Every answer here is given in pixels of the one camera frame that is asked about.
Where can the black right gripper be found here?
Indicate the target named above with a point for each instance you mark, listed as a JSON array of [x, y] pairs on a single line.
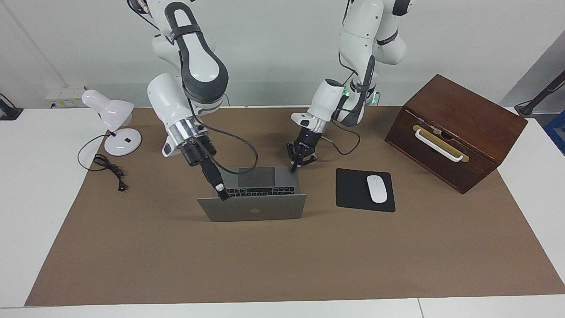
[[198, 152]]

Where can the black mouse pad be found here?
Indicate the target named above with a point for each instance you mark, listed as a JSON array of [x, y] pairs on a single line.
[[351, 190]]

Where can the dark wooden box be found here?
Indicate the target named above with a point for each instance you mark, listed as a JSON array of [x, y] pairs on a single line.
[[476, 115]]

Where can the blue object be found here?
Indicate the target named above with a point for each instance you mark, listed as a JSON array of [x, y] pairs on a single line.
[[558, 132]]

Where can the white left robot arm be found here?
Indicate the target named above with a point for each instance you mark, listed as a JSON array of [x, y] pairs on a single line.
[[366, 39]]

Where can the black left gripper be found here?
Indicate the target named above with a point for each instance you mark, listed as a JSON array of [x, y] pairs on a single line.
[[304, 148]]

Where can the grey aluminium laptop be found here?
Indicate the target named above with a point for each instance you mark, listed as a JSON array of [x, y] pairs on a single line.
[[256, 212]]

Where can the white power strip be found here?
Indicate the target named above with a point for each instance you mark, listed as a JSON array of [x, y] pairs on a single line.
[[66, 95]]

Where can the black stand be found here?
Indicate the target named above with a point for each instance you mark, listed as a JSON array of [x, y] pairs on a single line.
[[527, 108]]

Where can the white desk lamp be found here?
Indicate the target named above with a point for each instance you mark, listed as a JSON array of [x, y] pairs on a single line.
[[112, 110]]

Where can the white computer mouse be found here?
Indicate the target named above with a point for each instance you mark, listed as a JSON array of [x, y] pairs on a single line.
[[376, 189]]

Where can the brown table mat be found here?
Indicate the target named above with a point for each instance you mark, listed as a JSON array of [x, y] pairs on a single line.
[[282, 265]]

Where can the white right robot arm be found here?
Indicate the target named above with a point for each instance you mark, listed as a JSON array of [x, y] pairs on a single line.
[[198, 66]]

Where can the black clamp mount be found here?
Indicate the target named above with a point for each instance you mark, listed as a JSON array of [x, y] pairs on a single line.
[[9, 112]]

